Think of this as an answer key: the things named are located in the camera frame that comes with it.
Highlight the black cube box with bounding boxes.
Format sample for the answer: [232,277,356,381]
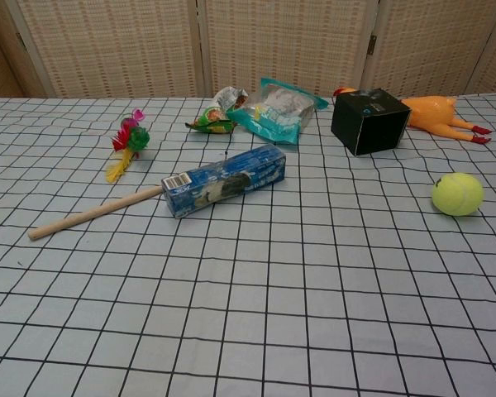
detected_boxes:
[330,87,412,157]

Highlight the orange rubber chicken toy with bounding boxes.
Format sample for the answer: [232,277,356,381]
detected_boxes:
[333,87,494,146]

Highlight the checked light blue tablecloth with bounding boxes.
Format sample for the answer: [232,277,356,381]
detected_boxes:
[0,97,496,397]

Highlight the wooden round stick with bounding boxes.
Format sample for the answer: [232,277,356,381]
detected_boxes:
[27,185,163,241]

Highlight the teal clear snack bag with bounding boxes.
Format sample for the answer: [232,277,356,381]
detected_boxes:
[226,77,330,145]

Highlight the green crumpled snack bag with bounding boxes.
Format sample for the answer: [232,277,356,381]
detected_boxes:
[184,85,249,136]

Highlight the beige woven folding screen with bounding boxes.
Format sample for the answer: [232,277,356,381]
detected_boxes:
[0,0,496,99]

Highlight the yellow tennis ball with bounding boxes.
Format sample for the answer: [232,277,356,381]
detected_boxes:
[432,172,484,217]

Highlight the long blue carton box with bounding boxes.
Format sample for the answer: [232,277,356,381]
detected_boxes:
[160,143,289,219]

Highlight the colourful feather toy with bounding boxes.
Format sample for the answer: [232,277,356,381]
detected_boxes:
[105,108,151,184]

